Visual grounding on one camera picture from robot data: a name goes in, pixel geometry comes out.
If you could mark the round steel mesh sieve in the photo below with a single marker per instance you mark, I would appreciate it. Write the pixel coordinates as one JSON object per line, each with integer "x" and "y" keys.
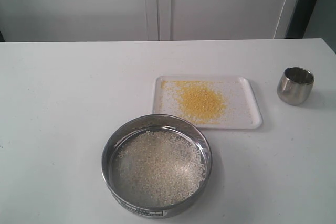
{"x": 135, "y": 127}

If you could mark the yellow and white grain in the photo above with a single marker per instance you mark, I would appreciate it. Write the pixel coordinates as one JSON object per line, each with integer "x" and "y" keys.
{"x": 159, "y": 168}

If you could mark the dark vertical post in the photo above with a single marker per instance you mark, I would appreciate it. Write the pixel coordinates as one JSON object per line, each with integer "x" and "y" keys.
{"x": 300, "y": 19}

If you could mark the yellow breadcrumbs pile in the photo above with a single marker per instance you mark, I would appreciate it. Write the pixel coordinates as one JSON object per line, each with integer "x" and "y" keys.
{"x": 202, "y": 100}

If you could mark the stainless steel cup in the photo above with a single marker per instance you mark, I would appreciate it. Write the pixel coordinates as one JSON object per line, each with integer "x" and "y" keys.
{"x": 295, "y": 85}

